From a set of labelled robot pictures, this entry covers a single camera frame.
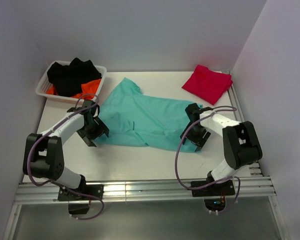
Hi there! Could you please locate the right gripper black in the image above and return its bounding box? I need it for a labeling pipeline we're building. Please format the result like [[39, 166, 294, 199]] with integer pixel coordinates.
[[180, 121, 212, 152]]

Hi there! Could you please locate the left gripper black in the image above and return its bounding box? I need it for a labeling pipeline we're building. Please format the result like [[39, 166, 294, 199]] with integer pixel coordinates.
[[77, 116, 109, 147]]

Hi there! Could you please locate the teal t-shirt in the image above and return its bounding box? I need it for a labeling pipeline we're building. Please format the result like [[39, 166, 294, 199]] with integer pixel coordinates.
[[94, 78, 191, 152]]

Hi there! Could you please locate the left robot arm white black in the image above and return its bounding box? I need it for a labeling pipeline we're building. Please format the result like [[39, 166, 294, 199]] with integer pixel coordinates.
[[22, 100, 110, 200]]

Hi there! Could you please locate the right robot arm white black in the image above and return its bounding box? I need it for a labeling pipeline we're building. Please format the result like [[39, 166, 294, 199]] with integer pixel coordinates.
[[174, 103, 263, 195]]

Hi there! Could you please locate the orange t-shirt in basket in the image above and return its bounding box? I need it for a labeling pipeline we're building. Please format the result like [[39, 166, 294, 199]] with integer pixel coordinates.
[[45, 78, 102, 100]]

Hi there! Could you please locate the folded red t-shirt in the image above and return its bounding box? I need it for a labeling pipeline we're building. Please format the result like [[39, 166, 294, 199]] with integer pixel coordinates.
[[181, 65, 233, 105]]

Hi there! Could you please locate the black t-shirt in basket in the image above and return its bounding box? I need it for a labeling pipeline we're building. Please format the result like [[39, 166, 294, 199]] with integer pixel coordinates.
[[47, 57, 102, 98]]

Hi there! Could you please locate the white plastic basket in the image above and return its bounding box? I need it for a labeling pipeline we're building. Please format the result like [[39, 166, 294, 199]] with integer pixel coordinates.
[[35, 58, 107, 104]]

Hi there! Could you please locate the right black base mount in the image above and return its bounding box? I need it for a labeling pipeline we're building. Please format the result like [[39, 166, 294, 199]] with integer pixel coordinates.
[[191, 180, 236, 214]]

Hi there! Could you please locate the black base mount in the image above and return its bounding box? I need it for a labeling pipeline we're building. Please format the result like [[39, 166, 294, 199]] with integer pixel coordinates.
[[191, 180, 236, 214], [57, 184, 105, 221]]

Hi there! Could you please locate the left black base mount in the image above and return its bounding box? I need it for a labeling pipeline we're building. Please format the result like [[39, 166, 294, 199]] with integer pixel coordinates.
[[57, 184, 105, 221]]

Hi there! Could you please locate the aluminium right side rail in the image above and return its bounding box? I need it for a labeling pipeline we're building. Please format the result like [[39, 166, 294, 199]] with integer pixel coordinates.
[[222, 70, 263, 177]]

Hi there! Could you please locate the aluminium rail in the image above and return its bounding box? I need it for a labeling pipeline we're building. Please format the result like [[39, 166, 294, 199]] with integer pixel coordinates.
[[13, 176, 276, 205], [222, 70, 263, 177]]

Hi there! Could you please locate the aluminium front rail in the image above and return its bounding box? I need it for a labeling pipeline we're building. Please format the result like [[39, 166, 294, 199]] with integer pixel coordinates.
[[13, 176, 276, 205]]

